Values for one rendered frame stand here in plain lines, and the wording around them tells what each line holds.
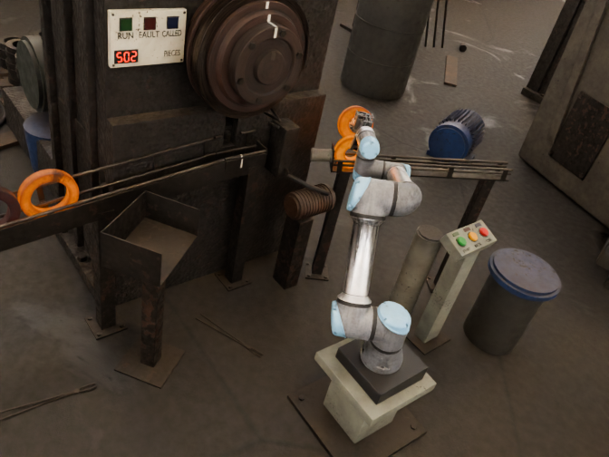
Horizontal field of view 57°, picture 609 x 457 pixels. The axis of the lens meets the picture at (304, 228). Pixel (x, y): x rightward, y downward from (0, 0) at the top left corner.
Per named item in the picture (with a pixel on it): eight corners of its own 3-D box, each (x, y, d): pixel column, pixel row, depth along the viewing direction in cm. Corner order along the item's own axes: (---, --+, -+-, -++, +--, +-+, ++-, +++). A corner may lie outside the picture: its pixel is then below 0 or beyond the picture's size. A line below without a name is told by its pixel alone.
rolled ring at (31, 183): (7, 194, 172) (4, 189, 174) (39, 230, 186) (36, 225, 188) (62, 163, 177) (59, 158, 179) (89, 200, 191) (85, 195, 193)
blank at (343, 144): (342, 170, 250) (343, 175, 247) (327, 144, 241) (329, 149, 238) (372, 155, 248) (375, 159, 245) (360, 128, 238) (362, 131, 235)
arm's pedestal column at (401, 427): (425, 433, 220) (449, 393, 205) (349, 482, 198) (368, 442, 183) (361, 361, 244) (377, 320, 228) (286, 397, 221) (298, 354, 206)
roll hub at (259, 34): (223, 103, 195) (232, 23, 179) (287, 94, 211) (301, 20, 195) (231, 111, 192) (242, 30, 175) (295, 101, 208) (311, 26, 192)
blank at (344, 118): (335, 108, 241) (337, 109, 238) (370, 102, 243) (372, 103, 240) (339, 143, 247) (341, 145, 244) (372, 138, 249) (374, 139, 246)
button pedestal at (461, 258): (395, 333, 261) (440, 229, 224) (429, 316, 275) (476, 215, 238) (420, 357, 252) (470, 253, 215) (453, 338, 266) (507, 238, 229)
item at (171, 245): (104, 380, 212) (100, 231, 169) (141, 333, 232) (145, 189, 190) (153, 400, 209) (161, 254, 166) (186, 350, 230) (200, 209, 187)
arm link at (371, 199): (372, 346, 184) (400, 181, 179) (328, 340, 184) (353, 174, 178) (368, 335, 196) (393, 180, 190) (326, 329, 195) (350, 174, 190)
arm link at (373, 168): (379, 187, 222) (385, 162, 216) (351, 183, 221) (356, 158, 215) (378, 178, 228) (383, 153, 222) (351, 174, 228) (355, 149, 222)
